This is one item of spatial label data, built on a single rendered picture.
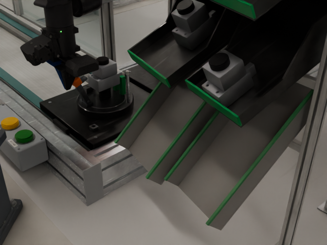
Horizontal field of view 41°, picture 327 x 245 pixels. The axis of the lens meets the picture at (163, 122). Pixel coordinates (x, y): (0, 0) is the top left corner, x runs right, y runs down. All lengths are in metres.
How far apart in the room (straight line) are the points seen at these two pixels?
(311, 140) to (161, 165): 0.26
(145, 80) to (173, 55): 0.43
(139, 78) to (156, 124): 0.35
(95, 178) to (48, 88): 0.44
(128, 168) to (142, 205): 0.09
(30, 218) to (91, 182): 0.15
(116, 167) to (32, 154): 0.19
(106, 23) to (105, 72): 0.25
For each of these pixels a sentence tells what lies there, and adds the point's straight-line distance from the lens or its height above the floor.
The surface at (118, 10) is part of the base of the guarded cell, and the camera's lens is 2.06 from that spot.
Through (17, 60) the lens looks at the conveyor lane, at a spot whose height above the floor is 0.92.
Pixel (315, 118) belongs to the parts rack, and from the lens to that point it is 0.71.
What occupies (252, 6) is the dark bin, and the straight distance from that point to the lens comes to 0.55.
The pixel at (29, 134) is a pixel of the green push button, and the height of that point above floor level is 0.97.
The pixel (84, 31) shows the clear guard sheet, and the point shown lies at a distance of 1.38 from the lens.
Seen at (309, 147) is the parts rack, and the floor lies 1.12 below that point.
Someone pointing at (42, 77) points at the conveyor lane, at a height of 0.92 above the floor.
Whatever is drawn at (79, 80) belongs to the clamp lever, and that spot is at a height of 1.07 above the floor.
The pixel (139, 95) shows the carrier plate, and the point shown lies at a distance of 1.14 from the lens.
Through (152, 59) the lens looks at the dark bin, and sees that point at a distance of 0.79.
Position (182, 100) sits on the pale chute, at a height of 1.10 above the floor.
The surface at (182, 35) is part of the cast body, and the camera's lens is 0.76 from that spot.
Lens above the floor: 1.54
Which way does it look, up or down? 34 degrees down
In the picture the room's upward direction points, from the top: 1 degrees clockwise
